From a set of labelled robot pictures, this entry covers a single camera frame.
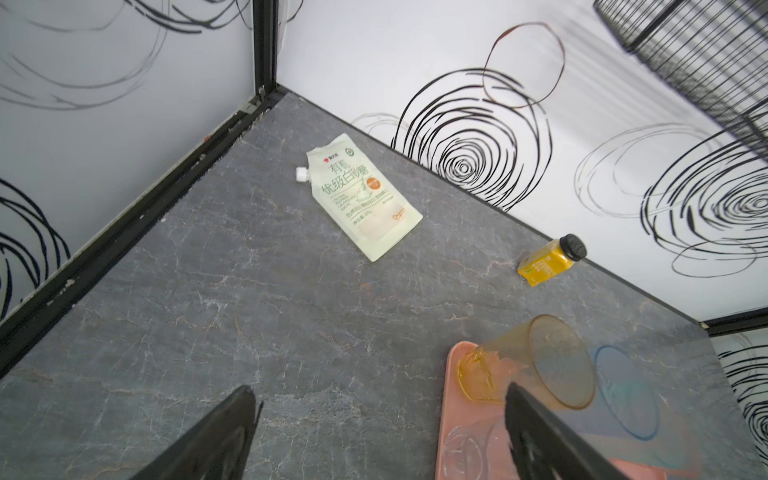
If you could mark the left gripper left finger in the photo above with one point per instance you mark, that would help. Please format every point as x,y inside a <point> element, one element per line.
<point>216,447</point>

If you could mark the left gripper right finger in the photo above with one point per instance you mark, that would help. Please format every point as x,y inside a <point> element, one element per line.
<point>544,447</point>

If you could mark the amber plastic cup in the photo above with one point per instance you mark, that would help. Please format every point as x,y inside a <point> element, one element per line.
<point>545,356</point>

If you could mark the blue plastic cup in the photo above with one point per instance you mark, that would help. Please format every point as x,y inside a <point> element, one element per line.
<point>624,405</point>

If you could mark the pink plastic tray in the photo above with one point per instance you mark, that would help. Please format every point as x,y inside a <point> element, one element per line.
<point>458,410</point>

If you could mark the teal plastic cup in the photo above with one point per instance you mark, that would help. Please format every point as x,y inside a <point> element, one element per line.
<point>663,442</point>

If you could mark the clear faceted glass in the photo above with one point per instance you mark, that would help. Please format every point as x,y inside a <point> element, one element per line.
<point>479,451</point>

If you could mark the yellow spice jar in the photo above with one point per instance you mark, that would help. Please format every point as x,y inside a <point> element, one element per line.
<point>556,257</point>

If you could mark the white sugar refill pouch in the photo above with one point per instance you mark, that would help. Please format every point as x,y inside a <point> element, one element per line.
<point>358,197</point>

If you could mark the black wire basket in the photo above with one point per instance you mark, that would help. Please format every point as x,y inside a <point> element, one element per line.
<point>713,53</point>

